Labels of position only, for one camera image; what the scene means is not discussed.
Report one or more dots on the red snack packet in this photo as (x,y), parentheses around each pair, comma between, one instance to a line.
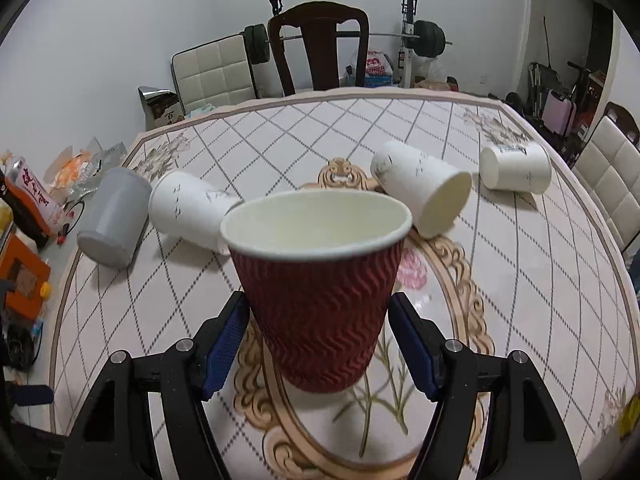
(32,195)

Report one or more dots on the red printed plastic bag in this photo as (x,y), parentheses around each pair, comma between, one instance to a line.
(376,66)

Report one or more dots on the orange box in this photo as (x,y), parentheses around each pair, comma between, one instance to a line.
(22,280)

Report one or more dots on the white weight rack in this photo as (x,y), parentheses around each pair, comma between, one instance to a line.
(409,35)

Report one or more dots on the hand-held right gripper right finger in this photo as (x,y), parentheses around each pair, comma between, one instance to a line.
(416,355)

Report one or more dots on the dark wooden chair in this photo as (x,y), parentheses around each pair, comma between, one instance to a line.
(320,45)

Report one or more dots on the barbell with black plates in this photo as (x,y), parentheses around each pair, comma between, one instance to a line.
(425,37)

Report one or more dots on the red ribbed paper cup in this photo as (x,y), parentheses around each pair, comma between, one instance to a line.
(320,300)

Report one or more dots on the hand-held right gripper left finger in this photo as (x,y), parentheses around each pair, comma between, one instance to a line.
(223,355)

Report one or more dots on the clear plastic bag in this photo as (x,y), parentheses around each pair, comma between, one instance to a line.
(82,170)

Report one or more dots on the white paper cup green print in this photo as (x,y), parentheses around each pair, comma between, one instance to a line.
(515,167)

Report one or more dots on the grey plastic cup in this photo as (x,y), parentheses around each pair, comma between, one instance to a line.
(112,215)

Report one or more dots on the pink suitcase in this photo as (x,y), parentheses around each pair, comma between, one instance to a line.
(557,112)

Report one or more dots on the white padded chair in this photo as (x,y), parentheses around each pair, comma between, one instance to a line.
(612,170)
(215,75)

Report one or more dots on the cardboard box with foil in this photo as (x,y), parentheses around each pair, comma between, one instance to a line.
(160,107)

